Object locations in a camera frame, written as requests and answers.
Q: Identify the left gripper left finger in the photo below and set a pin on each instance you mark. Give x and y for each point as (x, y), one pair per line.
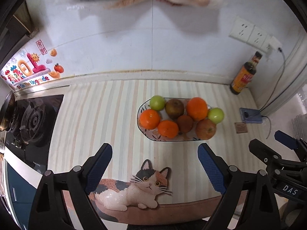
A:
(83, 180)

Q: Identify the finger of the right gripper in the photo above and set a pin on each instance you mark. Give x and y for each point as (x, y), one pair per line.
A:
(290, 142)
(266, 154)

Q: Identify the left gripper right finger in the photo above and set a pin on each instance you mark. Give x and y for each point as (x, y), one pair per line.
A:
(225, 179)

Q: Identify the red yellow apple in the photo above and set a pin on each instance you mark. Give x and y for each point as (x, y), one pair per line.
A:
(205, 129)

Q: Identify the small green apple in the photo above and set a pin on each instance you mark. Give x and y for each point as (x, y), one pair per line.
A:
(216, 115)

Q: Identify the small dark orange fruit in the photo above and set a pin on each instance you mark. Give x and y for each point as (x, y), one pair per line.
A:
(185, 123)

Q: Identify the large orange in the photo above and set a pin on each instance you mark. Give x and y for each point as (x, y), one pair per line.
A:
(197, 109)

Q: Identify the dark red apple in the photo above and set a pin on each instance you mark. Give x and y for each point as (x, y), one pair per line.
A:
(174, 108)

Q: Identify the large green apple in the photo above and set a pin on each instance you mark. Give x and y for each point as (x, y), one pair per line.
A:
(157, 103)

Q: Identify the brown mat label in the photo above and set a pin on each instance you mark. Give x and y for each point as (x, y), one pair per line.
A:
(241, 127)

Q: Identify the blue smartphone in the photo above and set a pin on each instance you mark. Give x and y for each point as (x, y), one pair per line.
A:
(250, 116)

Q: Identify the striped cat table mat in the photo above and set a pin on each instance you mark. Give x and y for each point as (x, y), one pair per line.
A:
(106, 112)

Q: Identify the soy sauce bottle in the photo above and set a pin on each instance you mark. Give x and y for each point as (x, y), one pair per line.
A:
(245, 75)

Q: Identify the black gas stove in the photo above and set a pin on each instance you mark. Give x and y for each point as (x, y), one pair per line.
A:
(29, 128)

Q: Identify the fox pattern oval plate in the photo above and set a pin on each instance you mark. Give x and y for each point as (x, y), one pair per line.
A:
(155, 136)

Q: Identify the white charger plug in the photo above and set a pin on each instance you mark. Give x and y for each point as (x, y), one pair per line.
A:
(275, 45)

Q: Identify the white wall socket strip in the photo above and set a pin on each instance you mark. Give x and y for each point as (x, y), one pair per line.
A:
(249, 33)

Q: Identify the colourful wall sticker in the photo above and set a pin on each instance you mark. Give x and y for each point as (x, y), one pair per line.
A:
(33, 64)

